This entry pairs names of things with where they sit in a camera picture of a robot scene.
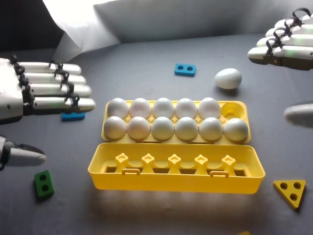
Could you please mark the green two-hole block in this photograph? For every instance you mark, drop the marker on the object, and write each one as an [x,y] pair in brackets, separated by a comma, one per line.
[37,182]

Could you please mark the yellow egg carton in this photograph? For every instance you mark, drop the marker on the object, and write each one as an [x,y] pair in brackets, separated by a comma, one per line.
[171,183]

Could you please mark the white backdrop cloth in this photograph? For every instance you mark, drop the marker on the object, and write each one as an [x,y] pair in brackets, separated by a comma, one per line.
[80,29]

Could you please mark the yellow three-hole triangle block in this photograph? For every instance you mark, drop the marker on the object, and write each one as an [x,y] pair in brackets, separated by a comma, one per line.
[290,190]

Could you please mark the grey table cloth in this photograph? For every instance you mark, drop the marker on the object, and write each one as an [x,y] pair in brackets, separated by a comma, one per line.
[73,215]

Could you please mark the white toy egg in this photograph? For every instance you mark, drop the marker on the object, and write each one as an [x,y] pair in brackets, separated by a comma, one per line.
[228,78]
[163,107]
[118,107]
[163,127]
[185,107]
[140,107]
[210,128]
[236,129]
[139,128]
[115,127]
[186,128]
[209,107]

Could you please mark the blue two-hole block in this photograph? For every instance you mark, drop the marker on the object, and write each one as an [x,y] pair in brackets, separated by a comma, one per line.
[185,74]

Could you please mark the blue four-hole square block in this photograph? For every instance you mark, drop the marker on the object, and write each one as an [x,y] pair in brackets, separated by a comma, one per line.
[73,117]

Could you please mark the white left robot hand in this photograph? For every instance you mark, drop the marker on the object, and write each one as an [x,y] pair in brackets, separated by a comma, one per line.
[11,98]

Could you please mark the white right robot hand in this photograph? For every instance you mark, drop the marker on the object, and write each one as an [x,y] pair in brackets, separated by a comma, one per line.
[293,52]

